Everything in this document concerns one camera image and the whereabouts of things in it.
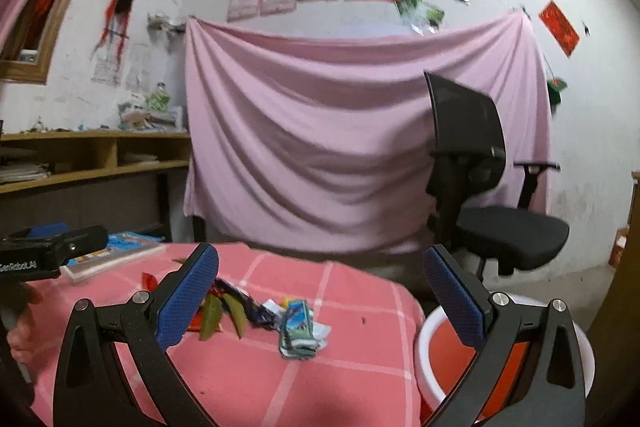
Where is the leaves and wrappers pile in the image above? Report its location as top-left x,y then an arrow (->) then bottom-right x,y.
137,251 -> 277,350

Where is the green white paper packet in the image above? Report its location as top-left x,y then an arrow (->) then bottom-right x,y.
279,300 -> 331,360

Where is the person's left hand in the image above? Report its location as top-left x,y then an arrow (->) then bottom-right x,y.
6,285 -> 42,364

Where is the blue cover book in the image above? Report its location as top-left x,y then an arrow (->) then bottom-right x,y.
61,232 -> 165,284

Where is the orange white plastic basin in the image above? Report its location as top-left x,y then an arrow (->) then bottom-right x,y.
413,290 -> 597,425

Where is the wooden cabinet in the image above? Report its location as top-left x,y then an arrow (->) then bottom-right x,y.
608,170 -> 639,289

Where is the black office chair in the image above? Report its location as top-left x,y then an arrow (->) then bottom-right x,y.
425,72 -> 570,280

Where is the pink plaid tablecloth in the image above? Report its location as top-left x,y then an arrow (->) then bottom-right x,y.
27,241 -> 426,427

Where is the pink hanging sheet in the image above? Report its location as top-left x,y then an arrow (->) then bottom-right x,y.
183,11 -> 551,255

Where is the wooden wall shelf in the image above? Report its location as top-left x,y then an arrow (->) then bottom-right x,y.
1,129 -> 191,239

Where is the red tassel wall ornament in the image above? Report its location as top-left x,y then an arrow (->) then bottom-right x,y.
94,0 -> 134,65

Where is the green cap on wall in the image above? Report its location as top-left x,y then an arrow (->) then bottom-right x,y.
547,78 -> 567,113

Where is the red diamond wall poster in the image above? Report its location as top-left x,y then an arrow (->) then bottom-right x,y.
538,0 -> 579,57

